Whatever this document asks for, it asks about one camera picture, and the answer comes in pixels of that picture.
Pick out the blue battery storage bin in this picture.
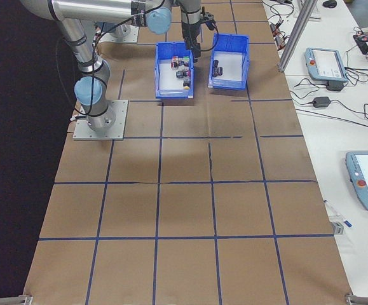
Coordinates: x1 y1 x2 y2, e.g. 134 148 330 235
207 33 251 91

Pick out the blue switch storage bin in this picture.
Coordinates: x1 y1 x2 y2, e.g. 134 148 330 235
154 41 196 100

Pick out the small grey box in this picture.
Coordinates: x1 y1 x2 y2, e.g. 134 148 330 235
331 220 346 236

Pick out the white foam sheet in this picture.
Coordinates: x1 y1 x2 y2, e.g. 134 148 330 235
158 58 189 93
214 52 247 82

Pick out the black power adapter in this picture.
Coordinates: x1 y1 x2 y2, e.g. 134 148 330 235
311 96 331 108
325 80 346 92

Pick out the white desk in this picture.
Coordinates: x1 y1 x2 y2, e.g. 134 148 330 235
262 0 368 296

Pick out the red black circuit board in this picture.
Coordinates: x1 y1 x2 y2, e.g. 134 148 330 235
352 30 368 53

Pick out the white pen blue cap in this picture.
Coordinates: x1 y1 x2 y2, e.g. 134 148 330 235
324 199 352 228

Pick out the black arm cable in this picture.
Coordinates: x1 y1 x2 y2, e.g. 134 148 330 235
70 0 219 123

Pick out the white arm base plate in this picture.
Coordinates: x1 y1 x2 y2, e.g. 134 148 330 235
102 24 140 44
72 99 130 141

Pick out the tall aluminium camera post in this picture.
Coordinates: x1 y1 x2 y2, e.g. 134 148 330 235
278 0 318 73

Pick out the black frame cover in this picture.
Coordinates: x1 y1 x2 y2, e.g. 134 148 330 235
0 0 76 299

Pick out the aluminium frame profile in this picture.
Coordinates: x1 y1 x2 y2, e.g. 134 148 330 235
344 293 368 305
0 294 32 305

